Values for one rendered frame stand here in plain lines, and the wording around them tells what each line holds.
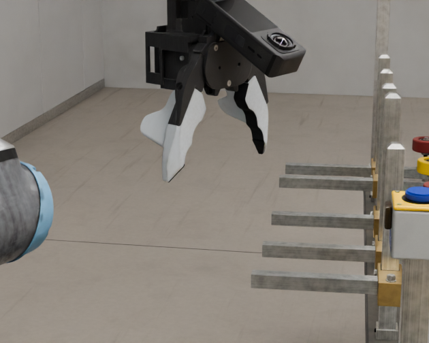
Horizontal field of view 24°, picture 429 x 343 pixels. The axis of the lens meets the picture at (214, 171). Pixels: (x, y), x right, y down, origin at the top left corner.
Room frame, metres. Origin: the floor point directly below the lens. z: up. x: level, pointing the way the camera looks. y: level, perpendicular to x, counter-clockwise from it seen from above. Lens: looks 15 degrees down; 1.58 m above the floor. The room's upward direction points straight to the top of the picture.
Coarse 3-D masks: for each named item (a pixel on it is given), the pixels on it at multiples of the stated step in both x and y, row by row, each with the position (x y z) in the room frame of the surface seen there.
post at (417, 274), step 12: (408, 264) 1.18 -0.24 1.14; (420, 264) 1.17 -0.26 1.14; (408, 276) 1.18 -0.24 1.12; (420, 276) 1.17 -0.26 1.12; (408, 288) 1.17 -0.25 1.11; (420, 288) 1.17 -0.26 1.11; (408, 300) 1.17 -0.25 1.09; (420, 300) 1.17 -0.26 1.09; (408, 312) 1.17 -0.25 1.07; (420, 312) 1.17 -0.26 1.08; (408, 324) 1.17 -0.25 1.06; (420, 324) 1.17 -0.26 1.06; (408, 336) 1.17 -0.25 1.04; (420, 336) 1.17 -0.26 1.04
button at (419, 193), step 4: (412, 188) 1.20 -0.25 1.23; (416, 188) 1.20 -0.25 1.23; (420, 188) 1.20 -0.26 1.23; (424, 188) 1.20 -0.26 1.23; (428, 188) 1.20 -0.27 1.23; (408, 192) 1.19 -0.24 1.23; (412, 192) 1.18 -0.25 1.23; (416, 192) 1.18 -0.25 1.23; (420, 192) 1.18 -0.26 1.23; (424, 192) 1.18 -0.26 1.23; (428, 192) 1.18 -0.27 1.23; (408, 196) 1.18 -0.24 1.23; (412, 196) 1.18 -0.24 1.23; (416, 196) 1.17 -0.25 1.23; (420, 196) 1.17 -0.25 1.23; (424, 196) 1.17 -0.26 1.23; (428, 196) 1.17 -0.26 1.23; (412, 200) 1.18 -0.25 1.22; (416, 200) 1.18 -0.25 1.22; (420, 200) 1.17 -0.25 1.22; (424, 200) 1.17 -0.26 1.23; (428, 200) 1.17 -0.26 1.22
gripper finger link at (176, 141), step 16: (192, 96) 0.93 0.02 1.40; (160, 112) 0.95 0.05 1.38; (192, 112) 0.93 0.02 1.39; (144, 128) 0.95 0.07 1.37; (160, 128) 0.94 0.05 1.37; (176, 128) 0.92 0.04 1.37; (192, 128) 0.93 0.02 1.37; (160, 144) 0.93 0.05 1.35; (176, 144) 0.92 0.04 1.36; (176, 160) 0.92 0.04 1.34
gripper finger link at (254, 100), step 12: (240, 84) 1.00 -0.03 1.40; (252, 84) 1.00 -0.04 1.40; (228, 96) 1.03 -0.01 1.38; (240, 96) 1.00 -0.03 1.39; (252, 96) 1.00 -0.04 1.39; (228, 108) 1.04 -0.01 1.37; (240, 108) 1.01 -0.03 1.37; (252, 108) 1.00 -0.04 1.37; (264, 108) 1.02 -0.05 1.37; (252, 120) 1.01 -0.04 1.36; (264, 120) 1.02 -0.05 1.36; (252, 132) 1.02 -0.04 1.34; (264, 132) 1.02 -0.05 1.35; (264, 144) 1.02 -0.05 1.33
